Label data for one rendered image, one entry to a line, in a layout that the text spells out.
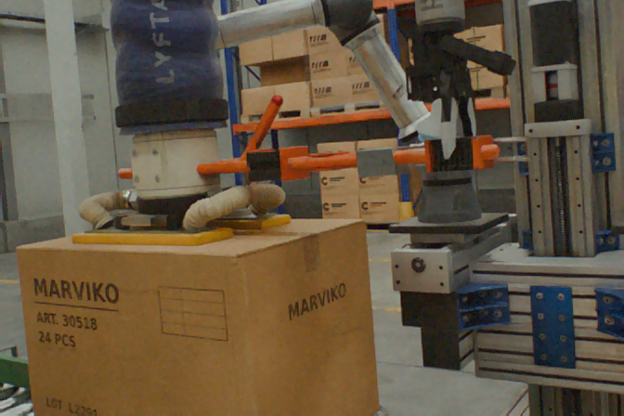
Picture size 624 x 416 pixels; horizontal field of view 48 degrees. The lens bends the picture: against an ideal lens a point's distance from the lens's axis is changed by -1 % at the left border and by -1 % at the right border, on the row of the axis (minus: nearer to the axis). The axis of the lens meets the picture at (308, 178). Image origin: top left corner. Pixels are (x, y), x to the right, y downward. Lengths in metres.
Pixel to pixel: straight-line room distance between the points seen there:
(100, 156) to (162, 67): 11.08
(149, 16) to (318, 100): 8.26
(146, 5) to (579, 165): 0.98
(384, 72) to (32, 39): 10.31
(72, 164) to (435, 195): 2.99
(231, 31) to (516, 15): 0.69
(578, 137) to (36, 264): 1.18
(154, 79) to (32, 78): 10.42
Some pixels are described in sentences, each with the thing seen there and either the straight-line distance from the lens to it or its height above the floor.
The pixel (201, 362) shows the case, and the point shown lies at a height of 0.90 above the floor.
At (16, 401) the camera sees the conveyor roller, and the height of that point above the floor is 0.54.
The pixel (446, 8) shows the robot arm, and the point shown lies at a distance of 1.10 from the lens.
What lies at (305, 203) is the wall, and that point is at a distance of 11.24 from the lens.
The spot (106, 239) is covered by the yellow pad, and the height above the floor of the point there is 1.10.
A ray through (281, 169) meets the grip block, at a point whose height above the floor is 1.21.
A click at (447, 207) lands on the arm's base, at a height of 1.07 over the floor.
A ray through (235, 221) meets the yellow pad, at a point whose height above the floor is 1.10.
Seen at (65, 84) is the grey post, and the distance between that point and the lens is 4.35.
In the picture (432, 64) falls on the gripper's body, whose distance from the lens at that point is 1.10.
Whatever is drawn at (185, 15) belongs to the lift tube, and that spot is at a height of 1.51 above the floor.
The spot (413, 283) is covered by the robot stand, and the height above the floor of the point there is 0.92.
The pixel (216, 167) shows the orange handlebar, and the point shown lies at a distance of 1.33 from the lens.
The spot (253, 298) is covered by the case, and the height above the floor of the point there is 1.01.
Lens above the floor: 1.25
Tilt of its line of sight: 3 degrees down
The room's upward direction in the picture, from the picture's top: 5 degrees counter-clockwise
